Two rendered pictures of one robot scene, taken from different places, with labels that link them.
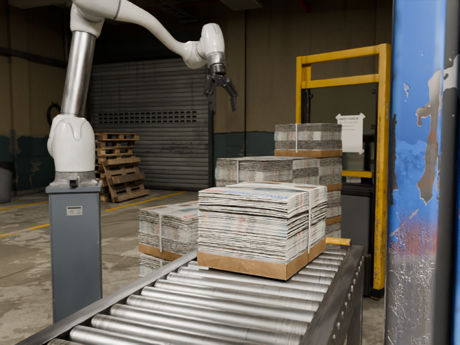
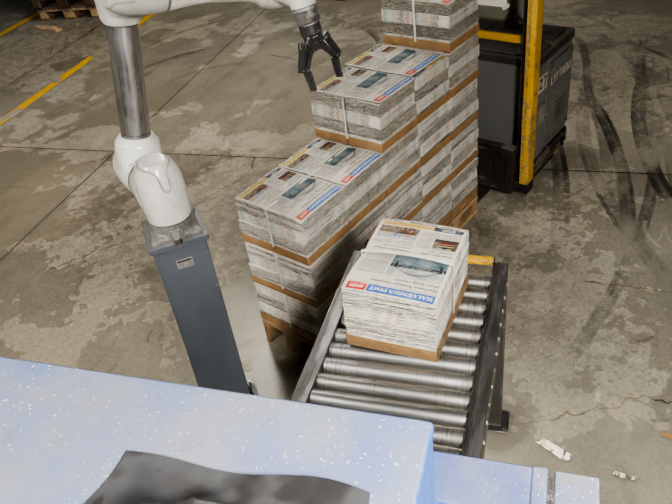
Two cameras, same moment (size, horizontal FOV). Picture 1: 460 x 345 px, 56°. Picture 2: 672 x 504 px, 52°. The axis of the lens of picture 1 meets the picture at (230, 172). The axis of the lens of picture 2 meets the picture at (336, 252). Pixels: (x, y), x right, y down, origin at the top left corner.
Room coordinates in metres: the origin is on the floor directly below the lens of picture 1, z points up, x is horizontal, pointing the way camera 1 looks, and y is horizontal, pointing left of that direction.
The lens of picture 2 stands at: (-0.25, 0.11, 2.29)
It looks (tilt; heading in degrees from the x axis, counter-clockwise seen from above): 37 degrees down; 359
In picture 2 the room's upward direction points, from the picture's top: 8 degrees counter-clockwise
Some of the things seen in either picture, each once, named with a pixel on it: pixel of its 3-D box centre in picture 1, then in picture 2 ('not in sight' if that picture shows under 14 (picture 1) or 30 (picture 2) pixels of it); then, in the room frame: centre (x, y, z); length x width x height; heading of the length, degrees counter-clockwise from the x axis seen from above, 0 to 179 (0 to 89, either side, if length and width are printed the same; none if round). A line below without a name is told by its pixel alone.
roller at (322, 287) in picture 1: (249, 283); (401, 358); (1.22, -0.06, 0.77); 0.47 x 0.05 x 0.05; 68
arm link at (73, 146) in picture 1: (74, 144); (159, 185); (1.80, 0.64, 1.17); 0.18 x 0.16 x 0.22; 29
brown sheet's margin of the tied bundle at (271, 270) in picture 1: (250, 258); (398, 330); (1.28, -0.06, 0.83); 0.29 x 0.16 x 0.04; 62
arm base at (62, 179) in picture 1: (74, 178); (172, 223); (1.77, 0.63, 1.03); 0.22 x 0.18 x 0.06; 15
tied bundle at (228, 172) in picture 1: (253, 179); (363, 109); (2.62, -0.14, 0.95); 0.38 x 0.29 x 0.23; 47
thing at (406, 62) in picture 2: (279, 157); (393, 59); (2.84, -0.32, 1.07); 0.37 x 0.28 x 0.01; 47
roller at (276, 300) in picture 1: (233, 299); (391, 391); (1.10, -0.01, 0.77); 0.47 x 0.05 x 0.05; 68
